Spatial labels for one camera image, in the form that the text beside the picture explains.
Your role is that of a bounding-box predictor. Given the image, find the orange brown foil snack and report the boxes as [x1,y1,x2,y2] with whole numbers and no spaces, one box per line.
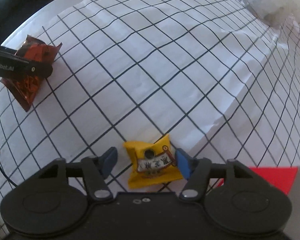
[0,35,62,112]

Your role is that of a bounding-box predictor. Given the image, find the yellow snack packet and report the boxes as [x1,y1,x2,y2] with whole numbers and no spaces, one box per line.
[123,134,183,189]

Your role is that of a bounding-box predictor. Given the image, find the red cardboard box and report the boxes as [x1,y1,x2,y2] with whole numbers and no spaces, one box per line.
[216,166,299,196]

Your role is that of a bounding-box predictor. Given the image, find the white black checkered tablecloth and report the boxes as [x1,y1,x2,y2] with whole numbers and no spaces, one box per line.
[0,0,300,239]

